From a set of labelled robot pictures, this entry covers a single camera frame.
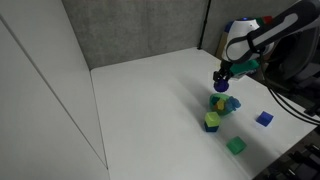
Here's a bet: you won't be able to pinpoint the light blue star toy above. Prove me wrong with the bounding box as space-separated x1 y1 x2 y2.
226 96 241 111

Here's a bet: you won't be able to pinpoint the green cube block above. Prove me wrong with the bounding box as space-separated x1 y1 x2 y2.
226 136 247 155

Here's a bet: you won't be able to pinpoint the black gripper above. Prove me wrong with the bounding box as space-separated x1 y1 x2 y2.
213 60 234 82

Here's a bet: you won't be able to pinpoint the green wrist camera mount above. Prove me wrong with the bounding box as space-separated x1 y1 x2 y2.
230 60 260 78

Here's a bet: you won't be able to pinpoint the black camera stand pole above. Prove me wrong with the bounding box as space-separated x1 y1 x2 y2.
197 0 212 50

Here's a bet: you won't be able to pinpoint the yellow toy in bowl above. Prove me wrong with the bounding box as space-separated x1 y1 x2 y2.
216 99 225 110

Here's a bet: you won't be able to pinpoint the lime green block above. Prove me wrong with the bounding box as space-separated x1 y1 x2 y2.
205 112 221 127

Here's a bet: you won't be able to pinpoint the blue cube block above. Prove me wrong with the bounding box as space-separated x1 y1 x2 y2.
256 111 273 127

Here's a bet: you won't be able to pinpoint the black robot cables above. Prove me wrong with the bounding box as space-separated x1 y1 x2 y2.
259 59 320 127

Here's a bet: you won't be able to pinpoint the green bowl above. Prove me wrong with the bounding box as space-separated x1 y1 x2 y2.
209 93 236 116

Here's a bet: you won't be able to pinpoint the round blue ball toy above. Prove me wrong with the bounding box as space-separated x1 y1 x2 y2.
214 80 229 92

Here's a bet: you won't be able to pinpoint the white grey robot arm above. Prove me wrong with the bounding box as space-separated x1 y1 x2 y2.
213 0 320 83

